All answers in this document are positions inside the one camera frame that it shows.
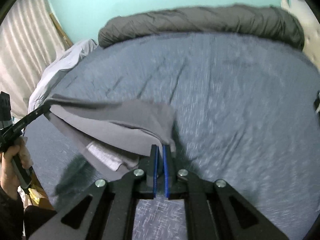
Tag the light grey cloth bedside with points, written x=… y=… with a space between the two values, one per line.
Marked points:
x=54 y=73

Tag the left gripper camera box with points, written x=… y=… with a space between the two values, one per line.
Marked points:
x=5 y=110

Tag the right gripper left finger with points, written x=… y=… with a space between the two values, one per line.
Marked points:
x=106 y=210

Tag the beige striped curtain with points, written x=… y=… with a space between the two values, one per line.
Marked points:
x=29 y=44

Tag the wooden stick by wall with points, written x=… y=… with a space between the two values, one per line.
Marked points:
x=65 y=39

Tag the dark grey rolled duvet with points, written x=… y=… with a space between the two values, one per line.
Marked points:
x=266 y=22

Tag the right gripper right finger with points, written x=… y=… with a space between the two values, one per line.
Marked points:
x=214 y=210

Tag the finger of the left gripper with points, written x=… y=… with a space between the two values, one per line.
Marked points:
x=15 y=131

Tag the person's left hand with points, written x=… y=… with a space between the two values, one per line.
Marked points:
x=9 y=180

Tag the cream tufted headboard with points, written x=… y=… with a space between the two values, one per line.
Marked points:
x=310 y=25

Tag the person's left forearm sleeve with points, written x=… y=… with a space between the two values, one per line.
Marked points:
x=15 y=219

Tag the blue patterned bed sheet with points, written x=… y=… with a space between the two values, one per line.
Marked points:
x=243 y=113

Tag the stack of folded clothes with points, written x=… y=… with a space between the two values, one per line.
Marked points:
x=316 y=103

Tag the grey garment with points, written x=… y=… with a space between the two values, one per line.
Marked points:
x=113 y=136

